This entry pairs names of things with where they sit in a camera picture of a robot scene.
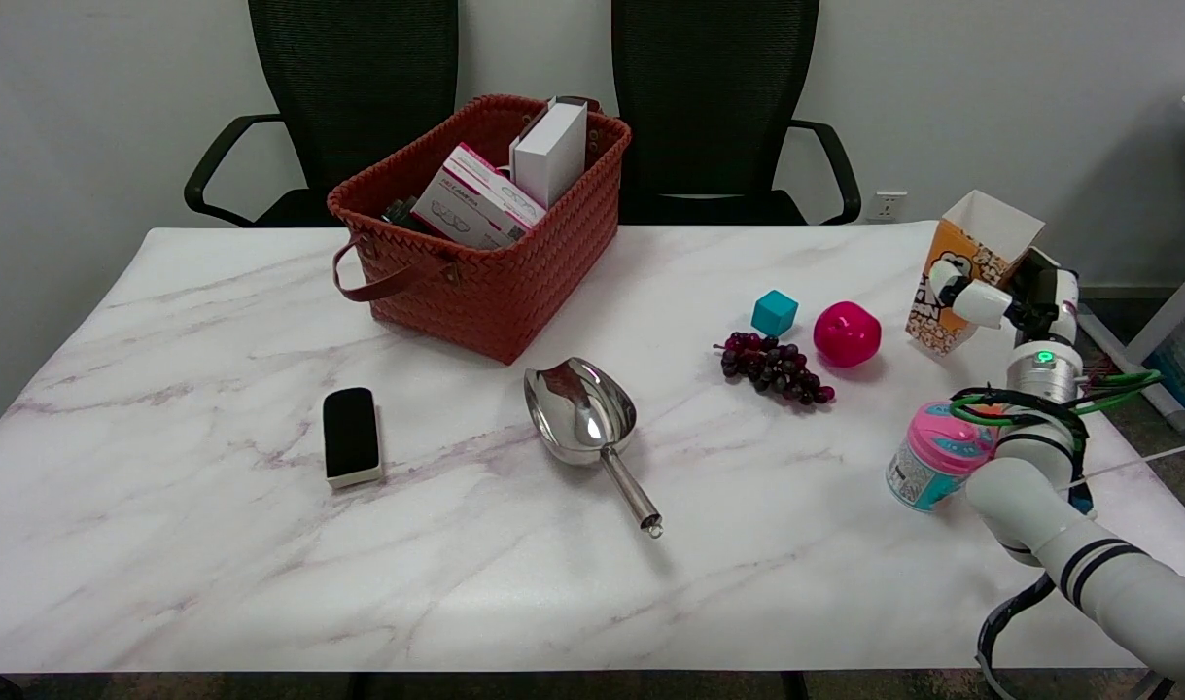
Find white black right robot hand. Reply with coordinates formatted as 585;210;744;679
927;247;1081;353

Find orange white popcorn box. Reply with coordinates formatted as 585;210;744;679
905;191;1047;358

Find plain white box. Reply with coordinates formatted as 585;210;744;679
509;97;590;210

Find pink white printed box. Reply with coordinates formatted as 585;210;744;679
410;143;546;251

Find pink lidded jar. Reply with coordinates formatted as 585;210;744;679
886;401;999;514

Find magenta toy apple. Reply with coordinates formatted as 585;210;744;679
813;301;883;368

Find teal cube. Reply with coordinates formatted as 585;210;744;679
751;290;800;337

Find purple toy grapes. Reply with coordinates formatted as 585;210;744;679
714;332;836;408

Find black mesh office chair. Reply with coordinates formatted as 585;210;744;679
184;0;460;228
611;0;862;227

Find shiny metal scoop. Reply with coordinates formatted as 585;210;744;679
523;357;665;539

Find red woven basket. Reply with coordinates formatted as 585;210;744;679
327;94;633;367

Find black whiteboard eraser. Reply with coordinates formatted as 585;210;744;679
322;387;385;490

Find green black cable bundle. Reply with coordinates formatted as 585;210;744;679
948;368;1165;431

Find thin white cord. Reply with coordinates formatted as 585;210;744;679
1063;448;1185;487

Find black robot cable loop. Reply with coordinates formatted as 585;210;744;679
975;515;1185;700

